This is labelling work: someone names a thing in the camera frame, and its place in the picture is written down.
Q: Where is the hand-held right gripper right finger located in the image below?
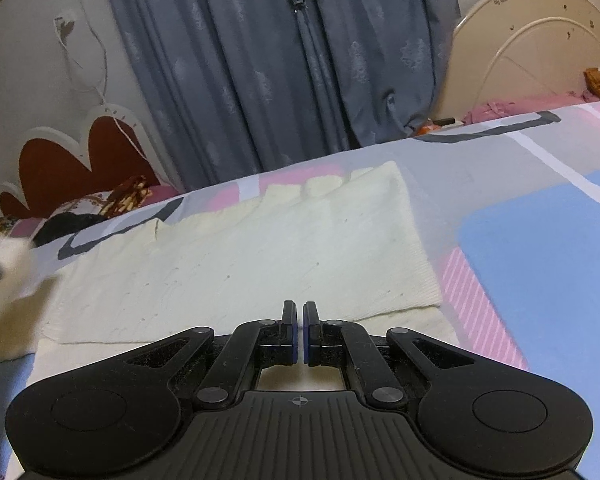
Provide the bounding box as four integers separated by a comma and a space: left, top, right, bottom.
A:
303, 301, 477, 407

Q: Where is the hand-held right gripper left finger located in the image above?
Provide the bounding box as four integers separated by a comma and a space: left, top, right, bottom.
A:
125, 300, 299, 409

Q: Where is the cream knit sweater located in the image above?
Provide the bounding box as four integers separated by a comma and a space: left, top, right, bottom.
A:
0, 160, 461, 361

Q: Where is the red and white headboard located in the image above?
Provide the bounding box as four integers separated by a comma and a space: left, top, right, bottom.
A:
0, 102, 178, 221

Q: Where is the dark floral blanket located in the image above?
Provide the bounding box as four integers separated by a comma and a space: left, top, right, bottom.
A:
0, 175, 181, 256

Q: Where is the pink blue grey bed sheet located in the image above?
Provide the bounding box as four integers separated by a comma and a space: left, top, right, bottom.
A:
0, 95, 600, 480

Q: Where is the blue-grey curtain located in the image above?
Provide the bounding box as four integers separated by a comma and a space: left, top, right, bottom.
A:
97, 0, 461, 193

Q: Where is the pink cloth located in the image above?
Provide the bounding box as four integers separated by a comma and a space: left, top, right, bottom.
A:
460, 92, 600, 126

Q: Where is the cream arched headboard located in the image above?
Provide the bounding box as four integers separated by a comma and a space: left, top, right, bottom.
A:
432, 0, 600, 121

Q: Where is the white charger with cable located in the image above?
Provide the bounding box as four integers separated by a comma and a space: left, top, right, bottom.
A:
52, 10, 153, 171

